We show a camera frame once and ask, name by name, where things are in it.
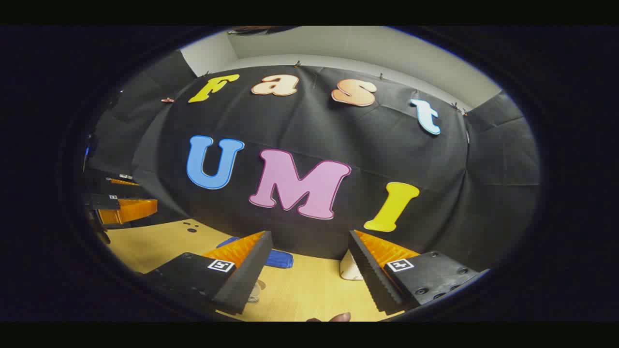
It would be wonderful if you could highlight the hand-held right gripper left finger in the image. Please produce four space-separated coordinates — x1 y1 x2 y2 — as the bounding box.
143 231 274 317

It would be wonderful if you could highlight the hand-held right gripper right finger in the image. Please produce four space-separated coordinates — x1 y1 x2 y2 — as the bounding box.
348 230 490 316

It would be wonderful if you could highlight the white toaster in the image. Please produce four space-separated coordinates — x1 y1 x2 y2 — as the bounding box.
339 250 364 281

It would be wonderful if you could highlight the blue cloth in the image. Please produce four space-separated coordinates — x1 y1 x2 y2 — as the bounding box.
216 236 294 269

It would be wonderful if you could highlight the black backdrop cloth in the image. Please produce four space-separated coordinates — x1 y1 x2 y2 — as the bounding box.
82 48 541 271

